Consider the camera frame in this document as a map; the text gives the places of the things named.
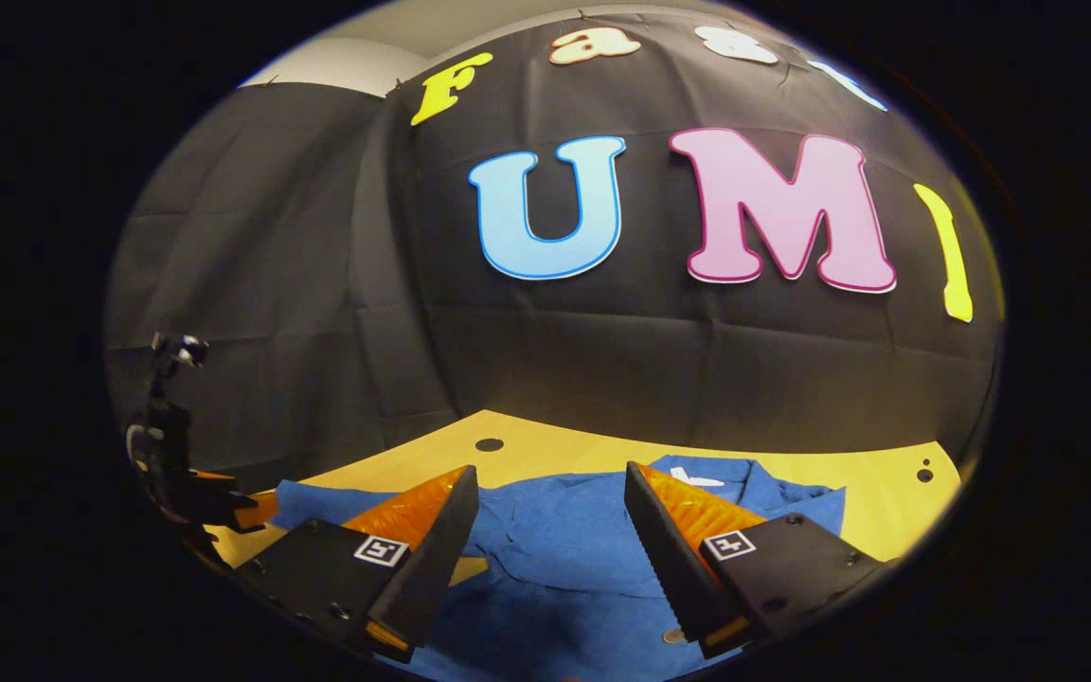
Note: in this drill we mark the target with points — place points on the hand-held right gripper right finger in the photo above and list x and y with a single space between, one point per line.
664 559

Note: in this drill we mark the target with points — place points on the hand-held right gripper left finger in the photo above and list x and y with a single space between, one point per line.
432 568

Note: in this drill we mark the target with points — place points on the black backdrop cloth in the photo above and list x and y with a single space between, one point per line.
318 284

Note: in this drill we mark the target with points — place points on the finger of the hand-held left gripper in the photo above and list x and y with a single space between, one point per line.
257 511

